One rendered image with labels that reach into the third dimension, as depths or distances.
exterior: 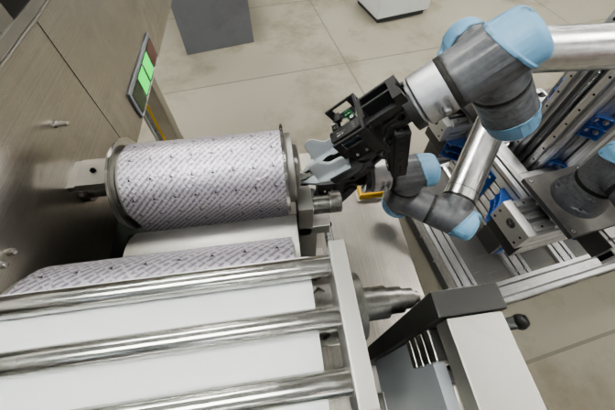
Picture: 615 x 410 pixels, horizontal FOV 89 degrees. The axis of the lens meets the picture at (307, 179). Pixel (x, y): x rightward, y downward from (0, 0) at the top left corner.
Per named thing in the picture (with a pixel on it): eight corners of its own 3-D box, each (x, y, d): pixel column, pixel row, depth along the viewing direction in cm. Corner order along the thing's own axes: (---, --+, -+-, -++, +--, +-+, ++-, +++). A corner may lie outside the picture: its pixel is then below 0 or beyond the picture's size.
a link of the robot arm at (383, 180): (379, 170, 74) (388, 199, 69) (360, 172, 74) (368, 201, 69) (385, 149, 68) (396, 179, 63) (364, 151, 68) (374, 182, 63)
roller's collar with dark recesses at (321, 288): (363, 344, 32) (373, 333, 27) (306, 353, 32) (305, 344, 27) (350, 283, 36) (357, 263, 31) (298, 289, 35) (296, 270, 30)
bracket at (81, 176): (111, 188, 47) (103, 181, 45) (70, 193, 46) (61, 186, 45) (117, 163, 50) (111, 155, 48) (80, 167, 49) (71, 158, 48)
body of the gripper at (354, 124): (320, 113, 47) (391, 63, 42) (350, 139, 53) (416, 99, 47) (329, 151, 43) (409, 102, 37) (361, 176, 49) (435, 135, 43)
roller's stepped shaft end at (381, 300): (418, 317, 32) (428, 309, 30) (361, 325, 32) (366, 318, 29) (408, 285, 34) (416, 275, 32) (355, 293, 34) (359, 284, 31)
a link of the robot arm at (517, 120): (519, 80, 51) (504, 32, 44) (556, 129, 44) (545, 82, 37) (469, 105, 55) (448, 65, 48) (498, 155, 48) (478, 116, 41)
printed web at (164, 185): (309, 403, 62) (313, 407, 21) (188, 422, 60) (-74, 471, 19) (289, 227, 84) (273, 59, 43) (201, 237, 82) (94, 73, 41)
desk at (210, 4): (228, -17, 368) (213, -95, 310) (257, 42, 296) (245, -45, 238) (168, -7, 354) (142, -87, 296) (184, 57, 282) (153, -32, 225)
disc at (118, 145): (145, 244, 52) (96, 196, 40) (142, 244, 52) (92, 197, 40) (158, 174, 61) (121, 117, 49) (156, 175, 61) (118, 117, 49)
